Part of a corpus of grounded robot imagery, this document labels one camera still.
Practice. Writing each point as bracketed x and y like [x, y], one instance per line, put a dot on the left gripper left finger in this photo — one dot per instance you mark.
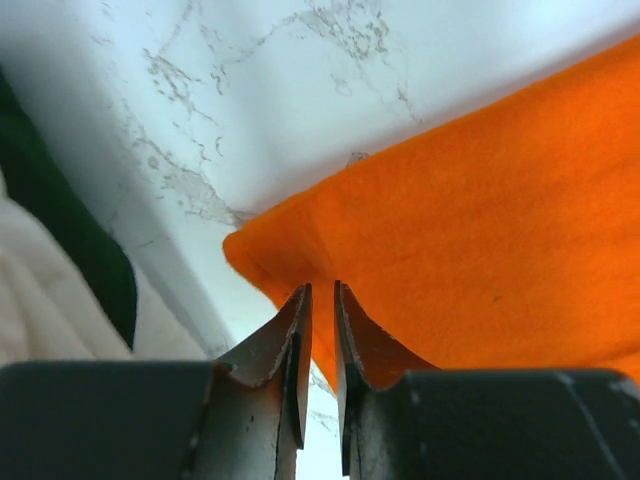
[239, 416]

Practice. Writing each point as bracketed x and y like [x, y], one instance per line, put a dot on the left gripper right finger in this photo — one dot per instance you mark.
[403, 418]

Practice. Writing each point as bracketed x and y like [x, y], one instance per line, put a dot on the orange t shirt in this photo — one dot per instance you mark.
[505, 238]

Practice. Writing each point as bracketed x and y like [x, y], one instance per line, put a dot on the folded white t shirt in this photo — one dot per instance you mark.
[49, 312]

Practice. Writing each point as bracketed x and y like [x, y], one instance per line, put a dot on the dark green folded cloth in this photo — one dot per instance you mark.
[35, 182]

